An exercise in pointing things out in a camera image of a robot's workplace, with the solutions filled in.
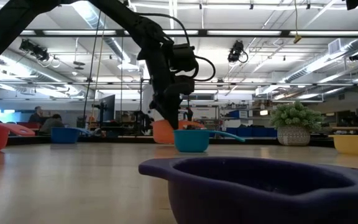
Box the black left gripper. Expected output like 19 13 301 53
137 37 196 130

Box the orange measuring cup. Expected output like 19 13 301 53
152 119 206 144

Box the teal measuring cup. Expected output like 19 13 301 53
173 129 246 153

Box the indigo measuring cup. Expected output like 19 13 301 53
137 156 358 224

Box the blue measuring cup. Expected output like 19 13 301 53
50 126 93 144

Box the yellow measuring cup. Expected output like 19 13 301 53
328 134 358 156

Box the black monitor on stand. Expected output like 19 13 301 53
99 94 116 124

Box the blue bin on shelf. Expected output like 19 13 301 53
228 110 249 119

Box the black overhead light beam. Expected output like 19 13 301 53
20 29 358 39

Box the blue storage bins row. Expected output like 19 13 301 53
225 126 278 138

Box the person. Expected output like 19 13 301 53
38 114 65 136
28 105 48 124

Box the green plant in patterned pot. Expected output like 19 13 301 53
268 101 324 146

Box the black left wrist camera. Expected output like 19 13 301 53
170 43 199 74

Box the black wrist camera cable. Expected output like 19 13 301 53
135 12 216 82

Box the black aluminium table frame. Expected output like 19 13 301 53
6 136 335 147

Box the black ceiling-hung camera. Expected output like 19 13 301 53
19 39 61 68
227 39 249 64

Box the yellow hanging cord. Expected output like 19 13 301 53
293 0 303 44

